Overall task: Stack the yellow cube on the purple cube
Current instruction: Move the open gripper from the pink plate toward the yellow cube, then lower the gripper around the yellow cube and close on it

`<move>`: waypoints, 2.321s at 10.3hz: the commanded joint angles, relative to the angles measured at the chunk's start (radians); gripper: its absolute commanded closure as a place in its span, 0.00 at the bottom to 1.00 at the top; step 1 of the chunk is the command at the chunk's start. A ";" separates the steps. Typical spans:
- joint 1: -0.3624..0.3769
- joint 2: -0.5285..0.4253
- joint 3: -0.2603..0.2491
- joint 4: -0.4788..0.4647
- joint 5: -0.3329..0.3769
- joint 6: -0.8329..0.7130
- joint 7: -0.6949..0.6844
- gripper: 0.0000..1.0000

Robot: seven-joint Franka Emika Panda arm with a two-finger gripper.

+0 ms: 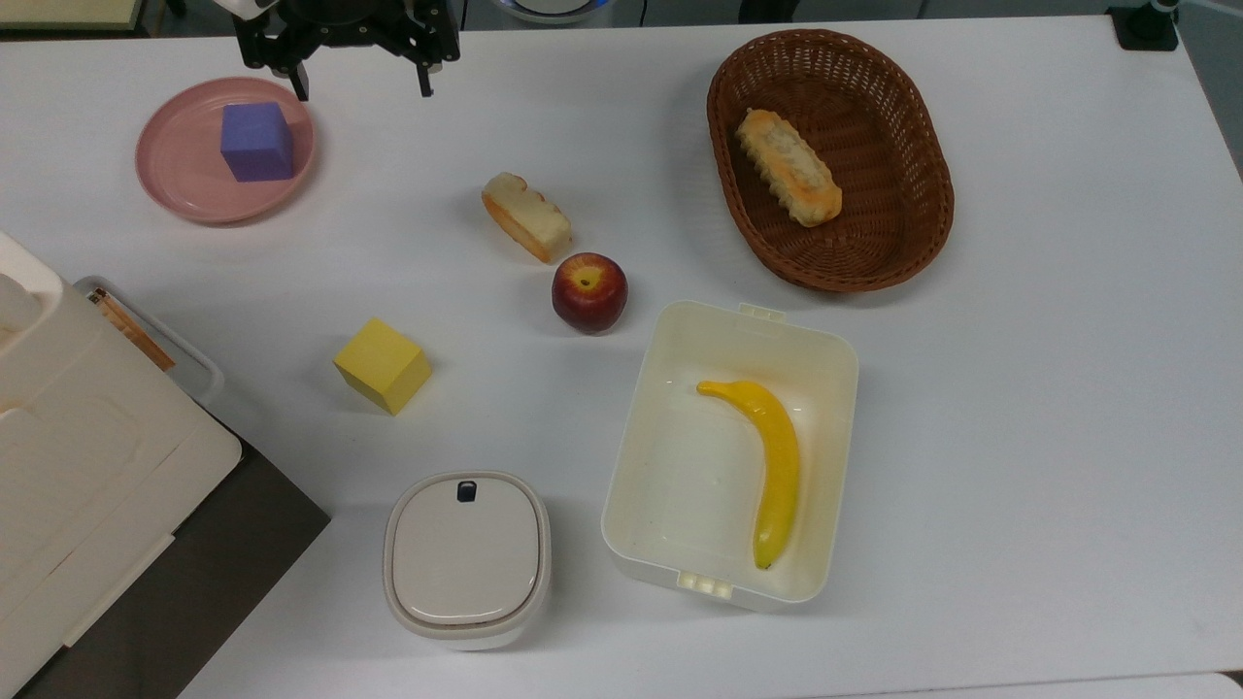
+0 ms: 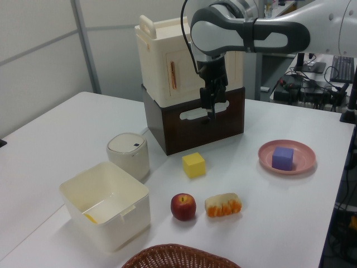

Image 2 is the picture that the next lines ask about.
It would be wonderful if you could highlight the white lidded canister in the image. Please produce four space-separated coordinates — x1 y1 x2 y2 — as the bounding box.
105 132 151 183

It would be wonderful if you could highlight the purple cube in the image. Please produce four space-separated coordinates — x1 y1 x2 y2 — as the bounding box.
271 146 295 171

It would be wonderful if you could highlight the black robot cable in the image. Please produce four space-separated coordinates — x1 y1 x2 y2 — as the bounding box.
180 0 202 75

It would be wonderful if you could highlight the cream toy kitchen cabinet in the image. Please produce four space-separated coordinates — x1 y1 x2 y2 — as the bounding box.
134 15 243 107

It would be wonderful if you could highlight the black monitor stand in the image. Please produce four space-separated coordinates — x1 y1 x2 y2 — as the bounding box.
293 52 327 74

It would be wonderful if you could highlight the cream open plastic bin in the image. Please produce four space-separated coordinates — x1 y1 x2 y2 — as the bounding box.
58 161 151 254

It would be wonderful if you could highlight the dark brown wooden box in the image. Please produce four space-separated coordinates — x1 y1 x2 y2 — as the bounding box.
141 83 247 156

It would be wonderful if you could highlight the brown wicker basket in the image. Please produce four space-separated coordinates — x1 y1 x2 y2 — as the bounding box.
120 243 241 268

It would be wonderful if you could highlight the yellow cube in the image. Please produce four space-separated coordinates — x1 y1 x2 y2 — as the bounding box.
181 152 206 179

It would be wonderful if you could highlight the pink plate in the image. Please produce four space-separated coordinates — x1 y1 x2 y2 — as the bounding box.
257 139 317 175

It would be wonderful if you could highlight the orange and cream sandwich toy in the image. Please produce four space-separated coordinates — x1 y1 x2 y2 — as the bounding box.
204 192 243 218

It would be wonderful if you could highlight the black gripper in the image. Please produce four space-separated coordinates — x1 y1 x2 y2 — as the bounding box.
196 54 229 122

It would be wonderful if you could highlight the black electronics box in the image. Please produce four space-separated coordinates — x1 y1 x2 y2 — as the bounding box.
273 75 332 106

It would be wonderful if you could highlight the red apple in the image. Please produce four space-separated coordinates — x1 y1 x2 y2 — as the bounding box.
170 193 197 222

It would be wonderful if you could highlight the black keyboard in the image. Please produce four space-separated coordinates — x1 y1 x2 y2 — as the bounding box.
329 55 355 83

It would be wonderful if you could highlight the black clamp pole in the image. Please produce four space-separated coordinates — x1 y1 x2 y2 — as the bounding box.
339 66 357 123

